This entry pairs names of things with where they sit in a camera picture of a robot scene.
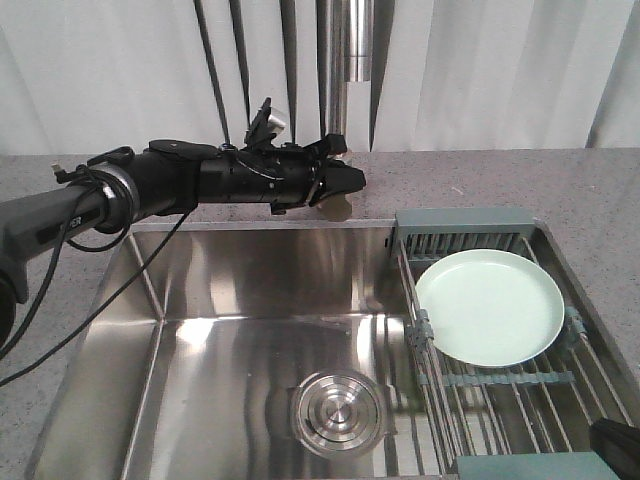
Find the white curtain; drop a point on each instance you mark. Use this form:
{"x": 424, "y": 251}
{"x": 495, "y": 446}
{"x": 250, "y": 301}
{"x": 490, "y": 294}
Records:
{"x": 85, "y": 76}

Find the steel sink drain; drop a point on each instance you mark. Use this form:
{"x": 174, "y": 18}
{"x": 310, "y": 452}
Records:
{"x": 339, "y": 413}

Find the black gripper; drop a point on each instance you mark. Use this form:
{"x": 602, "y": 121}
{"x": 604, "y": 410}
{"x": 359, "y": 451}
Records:
{"x": 285, "y": 178}

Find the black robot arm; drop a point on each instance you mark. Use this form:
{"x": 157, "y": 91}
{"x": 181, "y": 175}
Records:
{"x": 112, "y": 191}

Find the teal wire dish rack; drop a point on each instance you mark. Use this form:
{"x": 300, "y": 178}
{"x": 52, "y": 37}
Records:
{"x": 540, "y": 407}

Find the chrome faucet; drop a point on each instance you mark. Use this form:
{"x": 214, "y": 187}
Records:
{"x": 345, "y": 47}

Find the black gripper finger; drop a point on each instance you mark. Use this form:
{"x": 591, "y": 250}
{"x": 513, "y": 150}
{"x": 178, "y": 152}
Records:
{"x": 617, "y": 444}

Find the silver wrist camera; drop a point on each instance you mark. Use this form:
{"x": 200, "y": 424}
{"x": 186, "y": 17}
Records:
{"x": 264, "y": 128}

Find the stainless steel sink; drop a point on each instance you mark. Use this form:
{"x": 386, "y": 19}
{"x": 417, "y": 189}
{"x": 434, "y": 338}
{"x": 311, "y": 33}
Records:
{"x": 188, "y": 373}

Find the mint green plate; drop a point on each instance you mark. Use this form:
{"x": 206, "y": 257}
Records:
{"x": 490, "y": 308}

